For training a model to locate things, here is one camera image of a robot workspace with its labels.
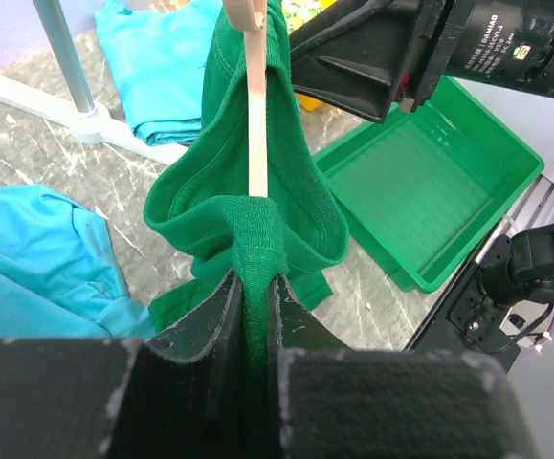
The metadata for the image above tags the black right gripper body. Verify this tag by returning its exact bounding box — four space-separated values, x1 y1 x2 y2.
395 1 476 113

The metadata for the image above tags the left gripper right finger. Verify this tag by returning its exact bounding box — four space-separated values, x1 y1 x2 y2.
267 275 350 352

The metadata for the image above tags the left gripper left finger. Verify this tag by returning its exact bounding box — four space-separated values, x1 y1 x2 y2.
147 271 244 421

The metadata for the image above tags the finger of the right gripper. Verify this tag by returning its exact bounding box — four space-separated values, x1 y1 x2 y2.
290 1 422 122

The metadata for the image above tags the beige hanger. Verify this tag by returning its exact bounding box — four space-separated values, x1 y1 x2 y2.
223 0 268 197

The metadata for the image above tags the green t shirt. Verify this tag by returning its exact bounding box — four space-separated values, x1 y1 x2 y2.
144 1 349 381

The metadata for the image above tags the green plastic tray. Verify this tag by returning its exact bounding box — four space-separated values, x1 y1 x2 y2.
315 77 544 293

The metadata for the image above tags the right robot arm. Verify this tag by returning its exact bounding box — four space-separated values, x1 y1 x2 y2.
290 0 554 122

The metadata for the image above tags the light blue t shirt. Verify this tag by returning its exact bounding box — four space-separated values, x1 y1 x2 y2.
0 185 155 339

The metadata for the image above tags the folded teal shirt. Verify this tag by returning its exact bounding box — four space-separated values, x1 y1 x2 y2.
95 1 222 146

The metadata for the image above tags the yellow plastic bin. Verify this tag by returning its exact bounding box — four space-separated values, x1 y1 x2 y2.
296 94 323 112

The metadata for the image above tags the lemon print folded cloth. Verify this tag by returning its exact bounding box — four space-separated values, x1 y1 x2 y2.
281 0 335 34

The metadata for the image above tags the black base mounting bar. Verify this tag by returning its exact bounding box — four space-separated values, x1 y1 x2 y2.
405 224 554 369

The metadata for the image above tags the white metal clothes rack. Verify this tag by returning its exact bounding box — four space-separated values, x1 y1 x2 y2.
0 1 187 165

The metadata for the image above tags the aluminium frame rail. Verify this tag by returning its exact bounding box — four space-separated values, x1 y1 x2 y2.
501 175 554 236

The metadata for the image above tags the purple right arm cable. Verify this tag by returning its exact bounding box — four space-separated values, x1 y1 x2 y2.
534 300 554 355

